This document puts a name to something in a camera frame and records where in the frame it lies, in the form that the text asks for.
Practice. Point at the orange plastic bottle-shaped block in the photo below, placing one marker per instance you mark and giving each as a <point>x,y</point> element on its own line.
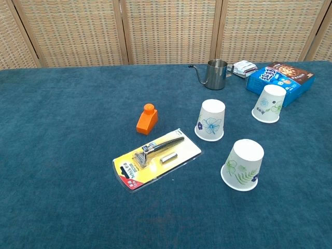
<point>146,122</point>

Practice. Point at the white cup green fern print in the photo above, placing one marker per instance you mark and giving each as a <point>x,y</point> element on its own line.
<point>243,160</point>

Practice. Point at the woven folding screen panel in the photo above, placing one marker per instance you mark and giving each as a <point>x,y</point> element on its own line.
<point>324,46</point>
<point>171,31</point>
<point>267,28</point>
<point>10,44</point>
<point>75,31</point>

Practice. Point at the blue velvet tablecloth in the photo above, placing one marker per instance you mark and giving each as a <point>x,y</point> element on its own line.
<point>64,135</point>

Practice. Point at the white crumpled snack packet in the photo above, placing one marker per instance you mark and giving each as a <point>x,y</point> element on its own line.
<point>243,68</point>

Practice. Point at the white cup green vine print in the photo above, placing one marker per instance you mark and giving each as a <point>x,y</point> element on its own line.
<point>269,102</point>

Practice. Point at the steel gooseneck pour-over kettle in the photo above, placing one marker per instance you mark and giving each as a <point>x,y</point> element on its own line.
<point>215,75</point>

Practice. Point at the white cup large blue flower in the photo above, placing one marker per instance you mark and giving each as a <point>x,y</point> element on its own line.
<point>210,114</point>

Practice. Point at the razor in yellow blister pack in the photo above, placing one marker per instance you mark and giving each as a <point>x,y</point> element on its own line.
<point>171,153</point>

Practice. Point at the blue cookie box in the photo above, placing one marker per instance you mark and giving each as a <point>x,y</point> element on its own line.
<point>295,77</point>

